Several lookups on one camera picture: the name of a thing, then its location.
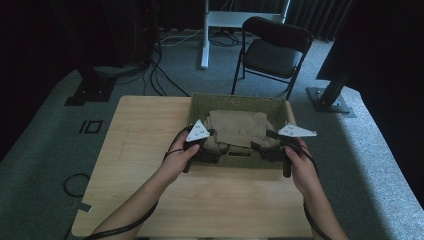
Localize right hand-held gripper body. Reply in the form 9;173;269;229
266;123;318;179

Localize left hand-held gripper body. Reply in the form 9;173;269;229
181;119;222;174

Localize khaki pants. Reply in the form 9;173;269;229
201;109;282;152

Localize green woven basket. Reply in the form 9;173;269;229
186;93;296;170

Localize person's left hand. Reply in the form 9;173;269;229
159;131;201;185

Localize person's right hand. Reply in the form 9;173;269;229
283;137;318;197

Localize black stand with grey base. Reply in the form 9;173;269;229
306;71;356;119

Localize black folding chair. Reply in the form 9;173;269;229
230;16;314;101

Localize black stand with square base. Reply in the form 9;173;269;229
64;64;118;107

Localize dark pleated curtain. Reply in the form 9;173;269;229
286;0;355;42

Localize black floor cable bundle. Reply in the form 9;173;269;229
114;29;191;98

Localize white metal desk frame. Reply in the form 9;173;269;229
199;0;292;70

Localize right hand-held gripper black cable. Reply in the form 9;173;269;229
294;141;335;240

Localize hand-held gripper black cable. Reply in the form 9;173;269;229
294;141;335;240
82;125;194;240

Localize white floor cable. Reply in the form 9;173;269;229
159;28;205;48

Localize left hand-held gripper black cable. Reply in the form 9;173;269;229
82;125;194;240

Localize black cable loop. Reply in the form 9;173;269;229
62;172;92;198

